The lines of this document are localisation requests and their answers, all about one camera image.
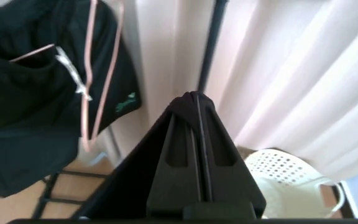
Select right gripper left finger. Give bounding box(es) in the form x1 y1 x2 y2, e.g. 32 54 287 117
145 113 203 218

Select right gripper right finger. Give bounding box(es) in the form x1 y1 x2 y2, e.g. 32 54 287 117
203 106 267 218

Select black garment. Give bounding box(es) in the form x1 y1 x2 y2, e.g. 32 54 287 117
71 90 218 219

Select black shorts with green print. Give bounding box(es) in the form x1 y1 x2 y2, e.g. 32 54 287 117
0 0 143 198

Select white laundry basket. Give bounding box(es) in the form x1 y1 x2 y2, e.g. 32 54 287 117
243 148 347 220

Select black clothes rack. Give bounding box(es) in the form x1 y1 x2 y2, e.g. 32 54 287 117
30 0 230 219

